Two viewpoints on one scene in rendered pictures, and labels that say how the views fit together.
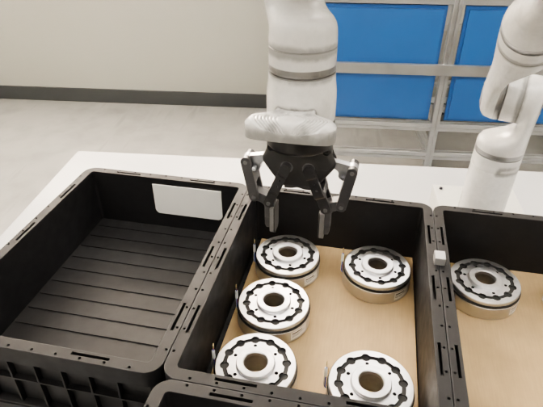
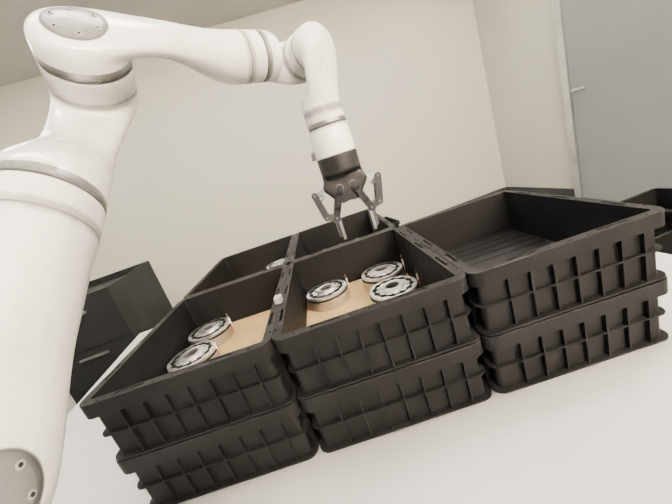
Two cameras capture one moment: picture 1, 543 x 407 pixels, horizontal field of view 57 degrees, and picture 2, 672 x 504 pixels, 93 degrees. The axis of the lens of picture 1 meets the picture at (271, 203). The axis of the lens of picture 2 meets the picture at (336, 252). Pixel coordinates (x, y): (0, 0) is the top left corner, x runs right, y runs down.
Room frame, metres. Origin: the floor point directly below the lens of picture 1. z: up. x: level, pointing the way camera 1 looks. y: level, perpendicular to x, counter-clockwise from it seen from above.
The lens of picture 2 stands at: (1.10, -0.21, 1.14)
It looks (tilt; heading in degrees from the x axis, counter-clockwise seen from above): 15 degrees down; 169
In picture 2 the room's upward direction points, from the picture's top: 19 degrees counter-clockwise
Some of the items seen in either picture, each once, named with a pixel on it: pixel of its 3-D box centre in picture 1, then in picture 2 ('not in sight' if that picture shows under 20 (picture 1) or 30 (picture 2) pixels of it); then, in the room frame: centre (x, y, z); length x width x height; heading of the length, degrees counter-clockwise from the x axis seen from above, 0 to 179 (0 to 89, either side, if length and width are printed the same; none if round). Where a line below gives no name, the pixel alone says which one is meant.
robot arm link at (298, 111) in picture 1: (298, 94); (330, 138); (0.49, -0.03, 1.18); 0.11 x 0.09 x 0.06; 167
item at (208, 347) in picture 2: not in sight; (192, 355); (0.43, -0.44, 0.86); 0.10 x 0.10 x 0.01
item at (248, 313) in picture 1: (273, 303); (393, 287); (0.52, 0.00, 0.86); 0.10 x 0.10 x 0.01
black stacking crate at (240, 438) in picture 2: not in sight; (244, 382); (0.44, -0.36, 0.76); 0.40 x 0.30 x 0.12; 168
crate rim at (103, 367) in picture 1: (115, 249); (494, 225); (0.56, 0.22, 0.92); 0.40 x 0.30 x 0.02; 168
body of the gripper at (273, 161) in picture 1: (300, 148); (342, 176); (0.51, -0.03, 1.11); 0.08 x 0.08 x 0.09
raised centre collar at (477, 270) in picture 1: (485, 279); not in sight; (0.56, -0.32, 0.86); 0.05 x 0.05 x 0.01
